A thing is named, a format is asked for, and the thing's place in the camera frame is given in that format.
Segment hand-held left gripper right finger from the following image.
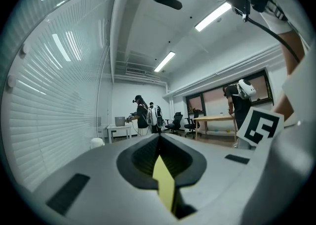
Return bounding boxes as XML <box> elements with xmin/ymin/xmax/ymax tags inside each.
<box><xmin>158</xmin><ymin>134</ymin><xmax>269</xmax><ymax>225</ymax></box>

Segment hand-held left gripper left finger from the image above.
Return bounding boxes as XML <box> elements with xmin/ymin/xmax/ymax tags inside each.
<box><xmin>32</xmin><ymin>134</ymin><xmax>178</xmax><ymax>225</ymax></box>

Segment person's left forearm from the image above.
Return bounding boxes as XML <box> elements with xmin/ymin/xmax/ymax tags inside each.
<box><xmin>273</xmin><ymin>30</ymin><xmax>307</xmax><ymax>121</ymax></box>

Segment yellow strip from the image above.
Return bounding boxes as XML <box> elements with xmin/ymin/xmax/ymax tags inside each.
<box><xmin>152</xmin><ymin>154</ymin><xmax>176</xmax><ymax>214</ymax></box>

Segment white rounded device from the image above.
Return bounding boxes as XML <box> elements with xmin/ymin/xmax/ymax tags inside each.
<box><xmin>89</xmin><ymin>137</ymin><xmax>106</xmax><ymax>150</ymax></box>

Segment white table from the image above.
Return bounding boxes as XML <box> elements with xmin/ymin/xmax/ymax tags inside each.
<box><xmin>106</xmin><ymin>123</ymin><xmax>133</xmax><ymax>144</ymax></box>

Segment black office chair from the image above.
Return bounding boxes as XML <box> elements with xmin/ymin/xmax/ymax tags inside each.
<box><xmin>164</xmin><ymin>112</ymin><xmax>184</xmax><ymax>135</ymax></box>
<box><xmin>184</xmin><ymin>111</ymin><xmax>202</xmax><ymax>138</ymax></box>

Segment wooden table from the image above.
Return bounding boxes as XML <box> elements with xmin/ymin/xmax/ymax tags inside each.
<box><xmin>192</xmin><ymin>114</ymin><xmax>238</xmax><ymax>142</ymax></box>

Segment white backpack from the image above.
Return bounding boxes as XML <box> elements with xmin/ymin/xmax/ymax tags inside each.
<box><xmin>145</xmin><ymin>105</ymin><xmax>159</xmax><ymax>126</ymax></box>
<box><xmin>236</xmin><ymin>79</ymin><xmax>257</xmax><ymax>100</ymax></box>

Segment dark-framed window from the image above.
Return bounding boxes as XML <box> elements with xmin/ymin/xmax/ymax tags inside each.
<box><xmin>185</xmin><ymin>69</ymin><xmax>275</xmax><ymax>119</ymax></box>

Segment white window blinds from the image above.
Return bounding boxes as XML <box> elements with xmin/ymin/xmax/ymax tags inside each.
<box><xmin>9</xmin><ymin>0</ymin><xmax>112</xmax><ymax>191</ymax></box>

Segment ceiling air vent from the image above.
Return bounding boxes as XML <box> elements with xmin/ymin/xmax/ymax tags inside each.
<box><xmin>125</xmin><ymin>67</ymin><xmax>147</xmax><ymax>75</ymax></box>

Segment long ceiling light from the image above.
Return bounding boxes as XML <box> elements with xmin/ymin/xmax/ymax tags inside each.
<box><xmin>154</xmin><ymin>50</ymin><xmax>176</xmax><ymax>73</ymax></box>
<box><xmin>194</xmin><ymin>1</ymin><xmax>233</xmax><ymax>32</ymax></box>

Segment person's white shirt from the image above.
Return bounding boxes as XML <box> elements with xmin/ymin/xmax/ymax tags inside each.
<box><xmin>246</xmin><ymin>0</ymin><xmax>311</xmax><ymax>49</ymax></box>

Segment black cable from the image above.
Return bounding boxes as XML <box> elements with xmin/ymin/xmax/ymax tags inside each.
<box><xmin>246</xmin><ymin>16</ymin><xmax>301</xmax><ymax>63</ymax></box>

